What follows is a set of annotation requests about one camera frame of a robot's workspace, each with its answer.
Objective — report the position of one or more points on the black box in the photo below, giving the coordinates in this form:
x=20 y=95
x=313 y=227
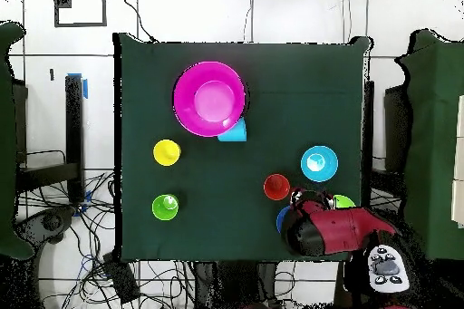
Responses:
x=121 y=278

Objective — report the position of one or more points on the yellow cup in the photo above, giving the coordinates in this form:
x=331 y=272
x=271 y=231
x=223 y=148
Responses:
x=166 y=152

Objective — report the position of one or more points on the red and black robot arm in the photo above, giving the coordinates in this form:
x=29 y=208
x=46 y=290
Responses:
x=337 y=229

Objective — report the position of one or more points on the green cup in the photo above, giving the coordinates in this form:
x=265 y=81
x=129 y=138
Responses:
x=165 y=206

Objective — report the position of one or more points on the orange cup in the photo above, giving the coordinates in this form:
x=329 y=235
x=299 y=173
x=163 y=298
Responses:
x=276 y=186

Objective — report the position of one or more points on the blue tape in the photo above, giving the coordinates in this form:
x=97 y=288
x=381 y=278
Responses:
x=85 y=88

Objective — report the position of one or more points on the black office chair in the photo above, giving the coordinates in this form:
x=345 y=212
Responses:
x=47 y=222

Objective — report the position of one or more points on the green ribbed bowl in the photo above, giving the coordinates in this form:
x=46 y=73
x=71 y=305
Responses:
x=343 y=202

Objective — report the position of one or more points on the dark blue ribbed bowl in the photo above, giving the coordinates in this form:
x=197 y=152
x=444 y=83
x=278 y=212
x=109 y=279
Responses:
x=282 y=218

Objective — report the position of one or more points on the light blue cup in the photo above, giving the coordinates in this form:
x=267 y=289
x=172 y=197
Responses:
x=237 y=134

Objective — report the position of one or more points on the black bench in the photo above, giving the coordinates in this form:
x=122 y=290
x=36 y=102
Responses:
x=74 y=135

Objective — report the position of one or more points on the black square floor frame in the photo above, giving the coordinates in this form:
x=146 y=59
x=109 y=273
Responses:
x=80 y=24

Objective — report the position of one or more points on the dark green tablecloth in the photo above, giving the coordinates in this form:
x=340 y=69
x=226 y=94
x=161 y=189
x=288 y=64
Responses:
x=217 y=196

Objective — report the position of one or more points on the large pink bowl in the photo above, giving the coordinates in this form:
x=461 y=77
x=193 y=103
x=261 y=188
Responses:
x=208 y=98

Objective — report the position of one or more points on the light blue ribbed bowl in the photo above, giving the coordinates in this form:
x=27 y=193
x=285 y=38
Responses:
x=319 y=164

